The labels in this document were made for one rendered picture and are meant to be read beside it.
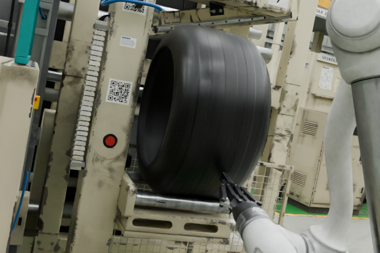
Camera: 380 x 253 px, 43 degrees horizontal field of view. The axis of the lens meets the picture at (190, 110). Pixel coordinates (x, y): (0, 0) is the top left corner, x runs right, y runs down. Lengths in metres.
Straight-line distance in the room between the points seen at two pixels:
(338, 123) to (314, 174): 4.99
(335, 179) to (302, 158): 5.10
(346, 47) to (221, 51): 0.68
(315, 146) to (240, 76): 4.68
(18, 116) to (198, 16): 1.34
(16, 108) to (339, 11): 0.56
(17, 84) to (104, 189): 0.85
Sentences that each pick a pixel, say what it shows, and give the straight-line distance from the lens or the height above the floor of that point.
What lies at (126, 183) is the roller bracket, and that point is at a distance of 1.52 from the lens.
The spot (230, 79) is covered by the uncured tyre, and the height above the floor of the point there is 1.32.
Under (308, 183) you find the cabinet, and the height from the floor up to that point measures 0.35.
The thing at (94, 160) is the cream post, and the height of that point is 0.99.
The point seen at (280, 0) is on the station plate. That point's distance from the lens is 2.03.
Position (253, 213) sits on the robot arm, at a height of 1.00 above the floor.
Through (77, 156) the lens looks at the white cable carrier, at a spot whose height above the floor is 1.00.
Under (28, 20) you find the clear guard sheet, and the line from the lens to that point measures 0.79.
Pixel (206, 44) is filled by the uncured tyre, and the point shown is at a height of 1.41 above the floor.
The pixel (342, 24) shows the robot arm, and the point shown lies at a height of 1.44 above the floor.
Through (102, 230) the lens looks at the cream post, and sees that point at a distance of 1.64.
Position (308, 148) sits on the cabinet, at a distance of 6.20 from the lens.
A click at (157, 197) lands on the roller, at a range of 1.56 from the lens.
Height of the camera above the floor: 1.29
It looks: 3 degrees down
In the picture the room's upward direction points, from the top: 11 degrees clockwise
